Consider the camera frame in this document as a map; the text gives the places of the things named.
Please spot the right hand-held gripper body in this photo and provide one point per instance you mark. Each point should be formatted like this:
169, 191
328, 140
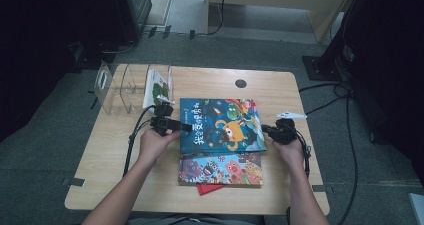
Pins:
285, 131

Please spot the black tape strip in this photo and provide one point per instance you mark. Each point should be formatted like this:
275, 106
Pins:
319, 188
76, 182

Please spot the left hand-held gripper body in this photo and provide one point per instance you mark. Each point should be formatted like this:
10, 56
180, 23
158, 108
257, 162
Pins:
165, 123

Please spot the person's left hand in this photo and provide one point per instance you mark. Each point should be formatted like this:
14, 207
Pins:
153, 146

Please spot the clear acrylic book rack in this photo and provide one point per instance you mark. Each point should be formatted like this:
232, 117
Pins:
120, 91

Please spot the white caterpillar picture book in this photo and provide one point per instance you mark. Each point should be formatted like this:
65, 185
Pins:
156, 88

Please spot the black metal stand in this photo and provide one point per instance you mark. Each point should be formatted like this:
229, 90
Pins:
320, 68

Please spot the red picture book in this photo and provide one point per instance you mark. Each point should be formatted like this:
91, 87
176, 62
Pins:
208, 189

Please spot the colourful monster picture book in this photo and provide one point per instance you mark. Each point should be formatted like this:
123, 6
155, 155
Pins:
220, 170

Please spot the white flat object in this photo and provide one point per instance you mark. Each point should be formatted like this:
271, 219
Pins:
418, 208

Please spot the dark curtain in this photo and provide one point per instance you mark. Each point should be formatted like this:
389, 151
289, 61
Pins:
40, 51
393, 68

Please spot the dark cabinet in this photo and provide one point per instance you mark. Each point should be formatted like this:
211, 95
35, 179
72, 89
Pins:
133, 8

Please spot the blue picture book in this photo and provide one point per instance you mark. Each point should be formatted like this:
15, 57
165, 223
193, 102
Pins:
220, 128

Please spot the black table grommet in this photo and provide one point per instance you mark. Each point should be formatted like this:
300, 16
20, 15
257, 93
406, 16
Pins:
240, 83

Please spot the person's grey clothing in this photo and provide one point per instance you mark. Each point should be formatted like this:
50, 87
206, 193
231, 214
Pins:
200, 221

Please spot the person's right hand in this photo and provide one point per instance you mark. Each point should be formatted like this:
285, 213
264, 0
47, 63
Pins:
291, 153

